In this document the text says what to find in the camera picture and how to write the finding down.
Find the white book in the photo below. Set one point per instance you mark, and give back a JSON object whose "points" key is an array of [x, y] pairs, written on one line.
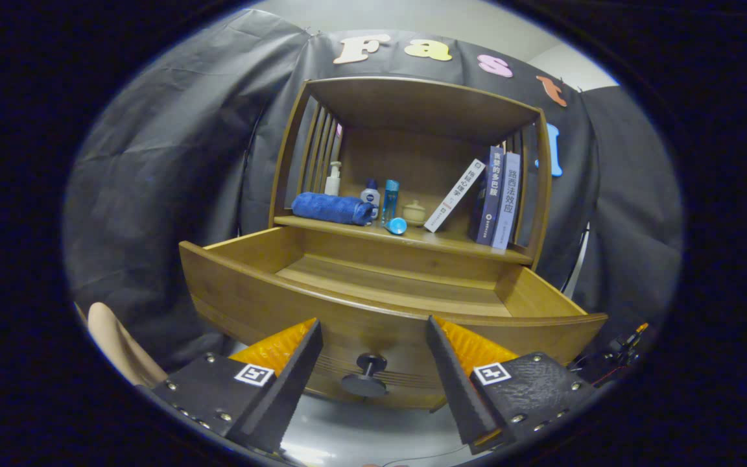
{"points": [[454, 194]]}

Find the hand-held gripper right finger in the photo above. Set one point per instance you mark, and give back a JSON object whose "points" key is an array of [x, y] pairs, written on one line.
{"points": [[458, 389]]}

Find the translucent blue bottle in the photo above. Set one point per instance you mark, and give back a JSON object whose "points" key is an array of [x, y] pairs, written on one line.
{"points": [[391, 198]]}

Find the wooden cabinet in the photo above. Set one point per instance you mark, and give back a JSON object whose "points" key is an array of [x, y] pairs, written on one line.
{"points": [[425, 107]]}

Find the blue white tube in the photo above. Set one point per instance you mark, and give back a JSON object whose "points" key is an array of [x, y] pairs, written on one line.
{"points": [[397, 226]]}

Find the metal light stand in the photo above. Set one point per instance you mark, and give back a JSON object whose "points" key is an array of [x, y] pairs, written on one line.
{"points": [[578, 266]]}

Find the wooden countertop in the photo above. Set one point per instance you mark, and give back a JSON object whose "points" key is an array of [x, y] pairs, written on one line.
{"points": [[451, 241]]}

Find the white bottle blue cap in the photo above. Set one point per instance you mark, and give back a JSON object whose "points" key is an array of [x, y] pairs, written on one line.
{"points": [[371, 194]]}

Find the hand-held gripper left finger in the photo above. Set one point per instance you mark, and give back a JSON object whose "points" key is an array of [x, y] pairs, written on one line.
{"points": [[296, 389]]}

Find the beige lidded teacup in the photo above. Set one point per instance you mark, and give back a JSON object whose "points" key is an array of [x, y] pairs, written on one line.
{"points": [[414, 212]]}

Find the light purple book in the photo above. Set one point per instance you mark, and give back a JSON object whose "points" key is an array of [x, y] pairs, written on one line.
{"points": [[506, 201]]}

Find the white pump bottle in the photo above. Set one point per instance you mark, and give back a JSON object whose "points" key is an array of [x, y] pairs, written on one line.
{"points": [[332, 185]]}

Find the dark blue book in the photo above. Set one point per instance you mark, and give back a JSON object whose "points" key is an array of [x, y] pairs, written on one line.
{"points": [[490, 194]]}

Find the blue folded towel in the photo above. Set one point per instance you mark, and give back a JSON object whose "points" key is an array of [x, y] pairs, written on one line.
{"points": [[331, 207]]}

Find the black drawer knob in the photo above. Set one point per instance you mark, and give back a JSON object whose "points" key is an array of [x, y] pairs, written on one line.
{"points": [[364, 386]]}

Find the black orange device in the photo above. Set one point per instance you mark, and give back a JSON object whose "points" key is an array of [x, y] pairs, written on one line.
{"points": [[607, 363]]}

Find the wooden drawer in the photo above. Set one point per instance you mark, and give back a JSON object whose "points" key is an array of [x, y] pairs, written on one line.
{"points": [[373, 334]]}

